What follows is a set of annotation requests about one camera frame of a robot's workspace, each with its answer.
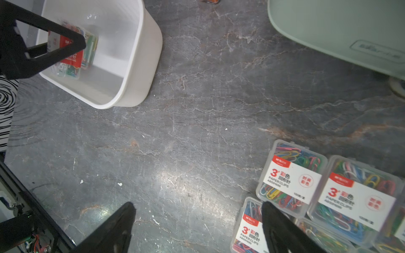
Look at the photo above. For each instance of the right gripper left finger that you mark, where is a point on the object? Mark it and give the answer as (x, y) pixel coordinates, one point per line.
(113, 236)

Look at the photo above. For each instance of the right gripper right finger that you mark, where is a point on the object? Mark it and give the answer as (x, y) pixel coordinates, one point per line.
(282, 235)

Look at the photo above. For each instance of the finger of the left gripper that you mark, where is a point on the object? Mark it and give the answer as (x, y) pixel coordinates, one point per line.
(21, 62)

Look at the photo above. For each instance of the white storage box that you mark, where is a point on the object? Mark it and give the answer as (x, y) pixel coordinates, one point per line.
(127, 55)

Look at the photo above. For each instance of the mint green toaster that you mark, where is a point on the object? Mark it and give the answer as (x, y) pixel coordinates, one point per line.
(370, 34)

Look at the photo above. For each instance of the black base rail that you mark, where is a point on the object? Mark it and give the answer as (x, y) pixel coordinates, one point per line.
(25, 226)

